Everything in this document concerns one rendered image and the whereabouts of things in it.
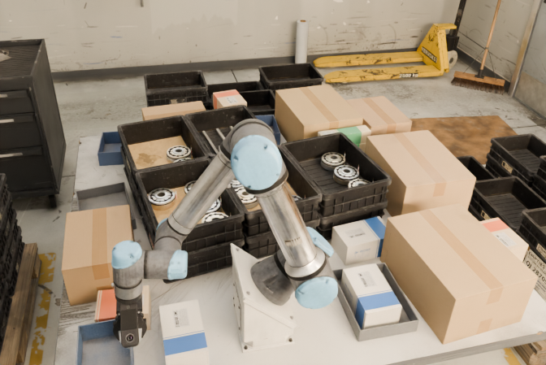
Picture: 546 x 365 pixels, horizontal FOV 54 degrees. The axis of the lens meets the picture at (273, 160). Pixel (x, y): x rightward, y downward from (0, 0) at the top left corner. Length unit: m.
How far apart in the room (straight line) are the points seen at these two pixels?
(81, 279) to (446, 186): 1.37
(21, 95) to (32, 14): 2.07
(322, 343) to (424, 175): 0.81
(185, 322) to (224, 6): 3.86
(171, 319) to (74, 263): 0.37
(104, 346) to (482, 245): 1.23
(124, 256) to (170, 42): 3.94
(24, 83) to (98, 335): 1.73
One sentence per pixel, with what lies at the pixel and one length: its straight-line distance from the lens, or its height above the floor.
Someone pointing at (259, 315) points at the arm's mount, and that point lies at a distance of 1.61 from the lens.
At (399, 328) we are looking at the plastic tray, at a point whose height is 0.73.
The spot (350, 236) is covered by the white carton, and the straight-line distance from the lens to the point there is 1.99.
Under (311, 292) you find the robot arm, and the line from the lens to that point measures 1.46.
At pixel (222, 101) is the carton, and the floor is 0.92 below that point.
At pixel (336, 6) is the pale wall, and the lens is 5.46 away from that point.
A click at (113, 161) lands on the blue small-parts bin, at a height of 0.72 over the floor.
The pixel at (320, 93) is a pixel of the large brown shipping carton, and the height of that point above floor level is 0.90.
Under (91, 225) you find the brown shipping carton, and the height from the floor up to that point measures 0.86.
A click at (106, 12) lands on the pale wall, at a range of 5.11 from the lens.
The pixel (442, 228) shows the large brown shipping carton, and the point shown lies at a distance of 1.93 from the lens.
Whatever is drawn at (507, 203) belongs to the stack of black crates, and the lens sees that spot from 3.11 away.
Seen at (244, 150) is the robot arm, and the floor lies 1.42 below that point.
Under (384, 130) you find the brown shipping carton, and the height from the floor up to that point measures 0.83.
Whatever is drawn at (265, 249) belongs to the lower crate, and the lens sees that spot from 1.97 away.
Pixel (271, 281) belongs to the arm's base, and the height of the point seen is 0.91.
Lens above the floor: 2.05
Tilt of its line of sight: 32 degrees down
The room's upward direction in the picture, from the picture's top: 2 degrees clockwise
